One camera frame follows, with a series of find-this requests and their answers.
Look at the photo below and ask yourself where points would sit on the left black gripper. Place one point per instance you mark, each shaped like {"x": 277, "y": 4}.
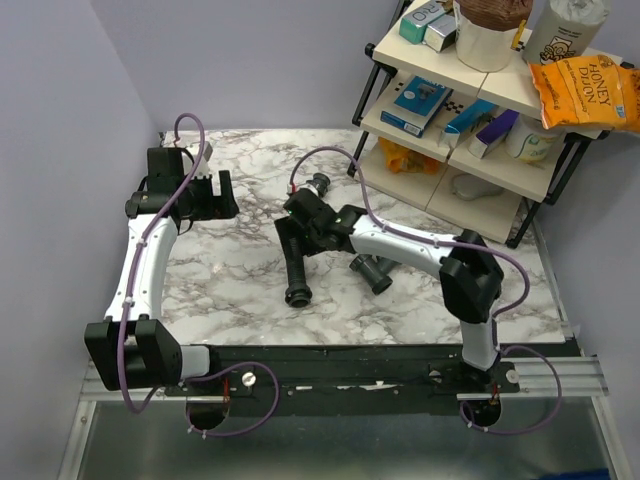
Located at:
{"x": 218, "y": 207}

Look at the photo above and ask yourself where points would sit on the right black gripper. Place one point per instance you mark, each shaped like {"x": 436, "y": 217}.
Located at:
{"x": 288, "y": 227}

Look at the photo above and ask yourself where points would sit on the grey T pipe fitting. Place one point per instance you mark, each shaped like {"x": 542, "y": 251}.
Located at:
{"x": 375, "y": 271}

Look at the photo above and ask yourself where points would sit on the clear plastic pipe fitting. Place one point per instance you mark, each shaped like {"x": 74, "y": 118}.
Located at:
{"x": 319, "y": 183}

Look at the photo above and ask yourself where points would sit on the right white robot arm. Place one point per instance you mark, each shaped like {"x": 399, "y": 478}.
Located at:
{"x": 469, "y": 275}

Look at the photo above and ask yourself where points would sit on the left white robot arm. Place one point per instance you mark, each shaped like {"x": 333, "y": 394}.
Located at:
{"x": 131, "y": 346}

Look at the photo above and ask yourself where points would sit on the orange snack bag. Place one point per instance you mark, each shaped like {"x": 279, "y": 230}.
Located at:
{"x": 400, "y": 159}

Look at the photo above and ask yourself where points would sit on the blue product box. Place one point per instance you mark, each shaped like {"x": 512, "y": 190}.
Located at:
{"x": 415, "y": 104}

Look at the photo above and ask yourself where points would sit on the blue white carton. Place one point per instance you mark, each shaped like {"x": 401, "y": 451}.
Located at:
{"x": 465, "y": 122}

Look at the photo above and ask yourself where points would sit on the cream tiered shelf rack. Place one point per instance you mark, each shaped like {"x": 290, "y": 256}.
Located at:
{"x": 499, "y": 164}

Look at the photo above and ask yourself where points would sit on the purple white carton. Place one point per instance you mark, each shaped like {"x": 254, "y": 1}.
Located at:
{"x": 490, "y": 136}

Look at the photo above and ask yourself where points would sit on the teal green box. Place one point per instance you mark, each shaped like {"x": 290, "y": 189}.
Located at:
{"x": 413, "y": 25}

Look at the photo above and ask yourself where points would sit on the silver small box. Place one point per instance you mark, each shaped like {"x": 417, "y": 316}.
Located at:
{"x": 441, "y": 33}

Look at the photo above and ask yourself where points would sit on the white round container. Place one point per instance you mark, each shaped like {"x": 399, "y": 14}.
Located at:
{"x": 529, "y": 141}

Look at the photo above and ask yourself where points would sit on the white tub brown lid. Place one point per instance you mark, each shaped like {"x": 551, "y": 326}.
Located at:
{"x": 486, "y": 31}

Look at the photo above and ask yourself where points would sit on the orange honey dijon chip bag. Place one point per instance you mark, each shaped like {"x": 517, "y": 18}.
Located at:
{"x": 588, "y": 91}

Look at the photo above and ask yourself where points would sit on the grey cylindrical canister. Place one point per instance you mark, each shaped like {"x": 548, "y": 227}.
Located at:
{"x": 565, "y": 29}

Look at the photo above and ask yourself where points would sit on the aluminium frame rail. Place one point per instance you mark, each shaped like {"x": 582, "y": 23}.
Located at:
{"x": 527, "y": 378}

